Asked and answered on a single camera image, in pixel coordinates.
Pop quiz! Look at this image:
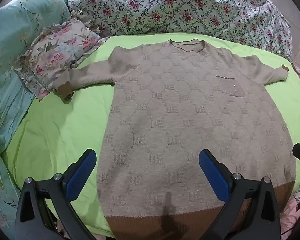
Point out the beige knit sweater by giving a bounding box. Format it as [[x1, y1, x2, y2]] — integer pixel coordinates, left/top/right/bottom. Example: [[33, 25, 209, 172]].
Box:
[[53, 39, 296, 239]]

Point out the lime green bed sheet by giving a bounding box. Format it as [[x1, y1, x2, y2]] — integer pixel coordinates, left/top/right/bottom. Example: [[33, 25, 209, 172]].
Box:
[[1, 32, 300, 238]]

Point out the pink floral ruffled pillow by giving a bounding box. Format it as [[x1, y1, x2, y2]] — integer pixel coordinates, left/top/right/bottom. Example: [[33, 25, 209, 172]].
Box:
[[13, 15, 110, 100]]

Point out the teal floral blanket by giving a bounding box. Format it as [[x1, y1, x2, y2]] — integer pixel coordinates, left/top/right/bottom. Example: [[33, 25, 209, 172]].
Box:
[[0, 0, 70, 239]]

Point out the red floral white quilt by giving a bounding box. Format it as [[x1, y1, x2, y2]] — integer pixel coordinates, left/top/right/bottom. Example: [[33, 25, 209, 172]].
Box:
[[67, 0, 292, 59]]

